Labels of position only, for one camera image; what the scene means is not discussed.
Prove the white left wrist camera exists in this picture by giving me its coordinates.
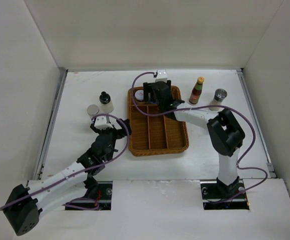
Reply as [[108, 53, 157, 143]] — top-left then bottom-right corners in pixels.
[[93, 115, 114, 130]]

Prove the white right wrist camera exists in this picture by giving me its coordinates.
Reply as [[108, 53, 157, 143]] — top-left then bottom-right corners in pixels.
[[154, 69, 168, 83]]

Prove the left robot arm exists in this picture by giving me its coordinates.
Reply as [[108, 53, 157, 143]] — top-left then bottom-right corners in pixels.
[[0, 115, 132, 236]]

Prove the silver-lid white granule jar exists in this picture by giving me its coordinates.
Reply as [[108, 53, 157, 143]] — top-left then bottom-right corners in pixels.
[[87, 104, 100, 122]]

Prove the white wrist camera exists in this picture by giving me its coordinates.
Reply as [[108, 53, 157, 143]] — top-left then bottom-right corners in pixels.
[[154, 69, 168, 83], [93, 115, 114, 130]]

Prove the black-top salt grinder bottle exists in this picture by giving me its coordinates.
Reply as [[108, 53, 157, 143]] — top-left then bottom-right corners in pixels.
[[99, 91, 114, 114]]

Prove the brown wicker divided basket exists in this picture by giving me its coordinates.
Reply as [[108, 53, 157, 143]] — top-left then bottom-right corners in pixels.
[[128, 89, 189, 157]]

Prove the brown sauce bottle red label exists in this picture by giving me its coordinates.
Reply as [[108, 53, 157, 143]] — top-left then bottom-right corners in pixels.
[[189, 76, 205, 105]]

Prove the small spice jar white lid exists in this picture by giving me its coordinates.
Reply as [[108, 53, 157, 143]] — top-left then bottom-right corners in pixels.
[[134, 89, 145, 104]]

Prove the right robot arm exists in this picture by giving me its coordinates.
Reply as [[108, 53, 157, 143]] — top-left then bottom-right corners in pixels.
[[143, 80, 245, 200]]

